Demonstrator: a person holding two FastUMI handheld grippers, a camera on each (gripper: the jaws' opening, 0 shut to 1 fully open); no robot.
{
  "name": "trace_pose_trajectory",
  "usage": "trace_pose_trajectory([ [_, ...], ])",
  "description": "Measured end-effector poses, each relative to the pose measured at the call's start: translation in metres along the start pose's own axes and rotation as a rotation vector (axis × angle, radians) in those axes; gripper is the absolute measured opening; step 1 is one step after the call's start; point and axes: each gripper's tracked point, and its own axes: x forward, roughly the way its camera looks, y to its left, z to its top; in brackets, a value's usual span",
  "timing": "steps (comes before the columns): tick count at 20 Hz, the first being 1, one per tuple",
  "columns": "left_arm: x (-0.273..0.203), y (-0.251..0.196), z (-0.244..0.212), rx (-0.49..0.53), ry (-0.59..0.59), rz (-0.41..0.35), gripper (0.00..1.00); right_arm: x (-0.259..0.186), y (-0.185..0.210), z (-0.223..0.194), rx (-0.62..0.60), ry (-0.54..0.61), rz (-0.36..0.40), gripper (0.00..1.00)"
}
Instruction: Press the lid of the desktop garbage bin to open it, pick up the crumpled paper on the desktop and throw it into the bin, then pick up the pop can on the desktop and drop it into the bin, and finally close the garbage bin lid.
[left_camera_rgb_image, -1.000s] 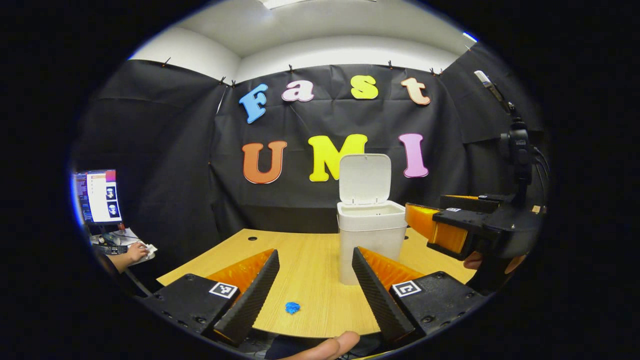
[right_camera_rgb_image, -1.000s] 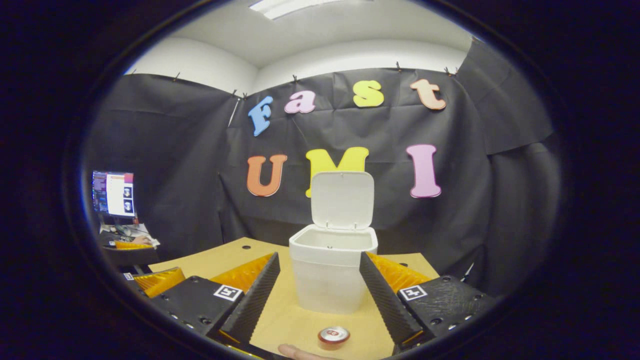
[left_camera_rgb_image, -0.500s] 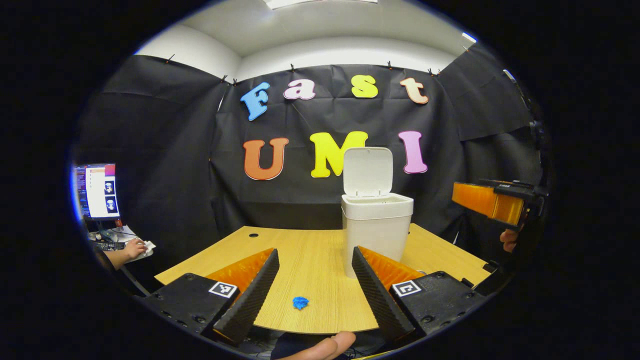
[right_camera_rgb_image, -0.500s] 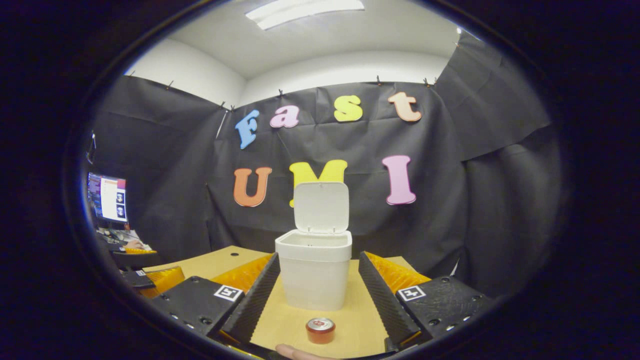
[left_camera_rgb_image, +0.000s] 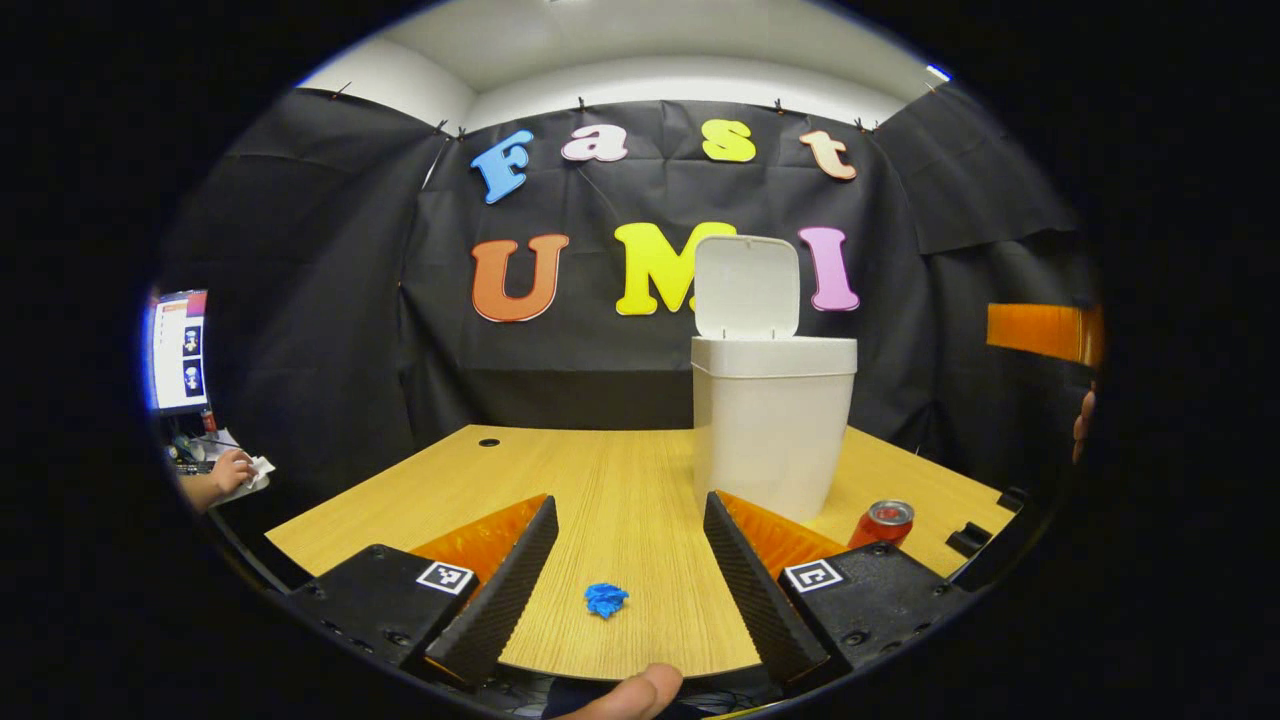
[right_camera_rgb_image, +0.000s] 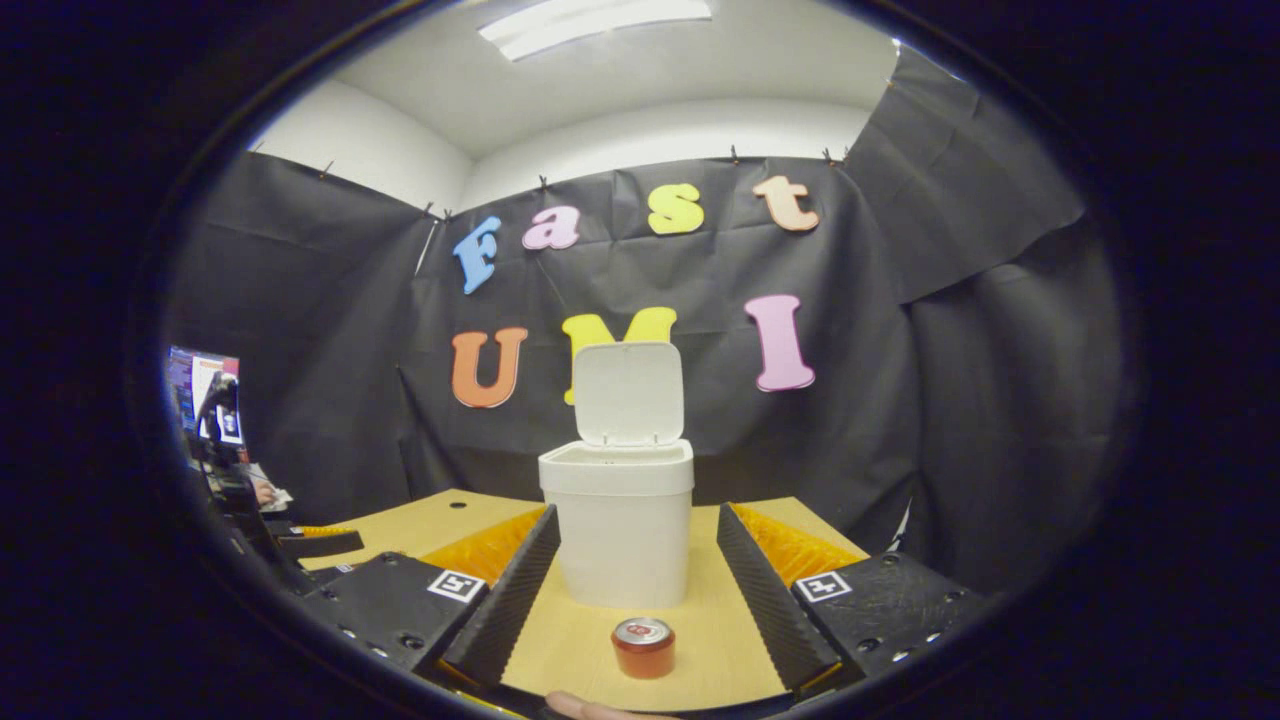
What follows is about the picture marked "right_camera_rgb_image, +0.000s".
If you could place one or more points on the wooden desktop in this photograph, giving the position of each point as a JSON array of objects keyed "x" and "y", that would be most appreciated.
[{"x": 570, "y": 650}]

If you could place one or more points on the computer monitor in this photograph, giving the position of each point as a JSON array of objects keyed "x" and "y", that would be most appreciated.
[{"x": 205, "y": 395}]

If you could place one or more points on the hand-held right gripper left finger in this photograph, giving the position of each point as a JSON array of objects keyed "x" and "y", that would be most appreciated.
[{"x": 515, "y": 600}]

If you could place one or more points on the black backdrop cloth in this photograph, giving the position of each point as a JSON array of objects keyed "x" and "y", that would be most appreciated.
[{"x": 950, "y": 400}]

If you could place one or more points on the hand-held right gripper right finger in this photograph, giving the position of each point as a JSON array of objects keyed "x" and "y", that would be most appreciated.
[{"x": 765, "y": 600}]

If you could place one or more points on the red pop can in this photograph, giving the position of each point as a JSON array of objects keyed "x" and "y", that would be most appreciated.
[{"x": 643, "y": 655}]

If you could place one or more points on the long ceiling light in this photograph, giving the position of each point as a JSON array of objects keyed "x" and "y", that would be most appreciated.
[{"x": 590, "y": 25}]

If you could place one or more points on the white desktop garbage bin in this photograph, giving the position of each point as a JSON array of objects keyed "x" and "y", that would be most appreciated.
[{"x": 620, "y": 540}]

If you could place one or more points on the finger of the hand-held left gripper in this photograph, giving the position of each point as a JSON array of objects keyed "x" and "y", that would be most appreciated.
[{"x": 320, "y": 545}]

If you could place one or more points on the white paper sheet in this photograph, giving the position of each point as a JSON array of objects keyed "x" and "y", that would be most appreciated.
[{"x": 282, "y": 497}]

